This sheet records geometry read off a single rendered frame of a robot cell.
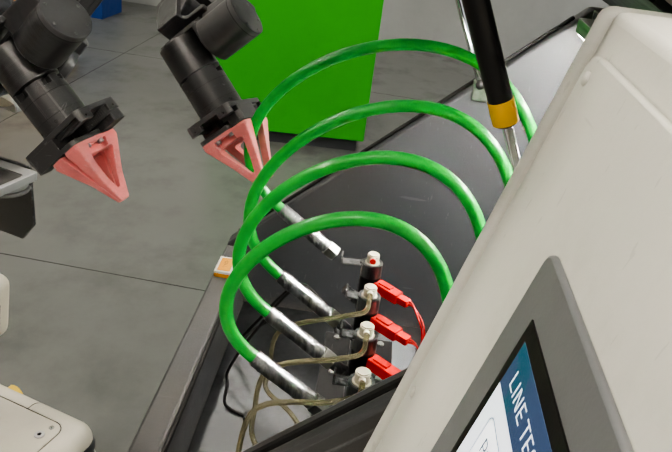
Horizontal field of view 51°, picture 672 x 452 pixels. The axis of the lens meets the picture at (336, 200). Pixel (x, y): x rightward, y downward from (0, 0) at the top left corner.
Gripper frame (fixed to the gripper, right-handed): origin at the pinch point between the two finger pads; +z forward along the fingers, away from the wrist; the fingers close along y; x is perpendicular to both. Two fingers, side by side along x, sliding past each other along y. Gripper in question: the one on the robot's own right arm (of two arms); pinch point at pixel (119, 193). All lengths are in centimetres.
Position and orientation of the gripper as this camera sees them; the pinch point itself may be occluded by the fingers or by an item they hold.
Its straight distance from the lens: 82.8
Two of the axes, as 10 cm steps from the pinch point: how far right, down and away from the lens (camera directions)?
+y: 7.3, -4.7, -4.9
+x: 3.5, -3.6, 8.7
